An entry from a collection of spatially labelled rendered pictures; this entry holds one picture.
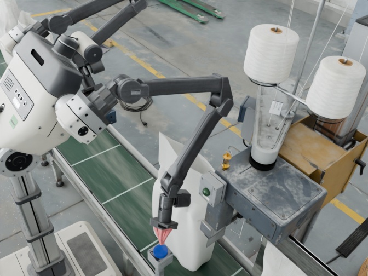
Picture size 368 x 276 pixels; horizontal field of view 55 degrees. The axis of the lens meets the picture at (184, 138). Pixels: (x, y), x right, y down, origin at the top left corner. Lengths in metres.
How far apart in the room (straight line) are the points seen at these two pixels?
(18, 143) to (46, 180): 1.71
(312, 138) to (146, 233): 1.17
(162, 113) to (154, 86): 2.47
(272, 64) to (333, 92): 0.23
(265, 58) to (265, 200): 0.46
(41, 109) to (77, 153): 1.44
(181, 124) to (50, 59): 2.39
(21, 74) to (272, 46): 0.89
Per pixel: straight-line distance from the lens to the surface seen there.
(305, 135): 1.42
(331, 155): 1.37
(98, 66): 1.72
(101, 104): 1.14
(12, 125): 1.37
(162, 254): 1.53
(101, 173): 2.50
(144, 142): 3.30
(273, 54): 1.23
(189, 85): 1.26
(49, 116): 1.27
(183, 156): 1.36
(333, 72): 1.12
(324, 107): 1.16
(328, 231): 2.94
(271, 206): 1.11
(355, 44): 1.32
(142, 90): 1.16
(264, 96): 1.42
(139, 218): 2.23
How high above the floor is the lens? 2.15
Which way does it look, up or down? 40 degrees down
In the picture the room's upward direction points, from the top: 5 degrees clockwise
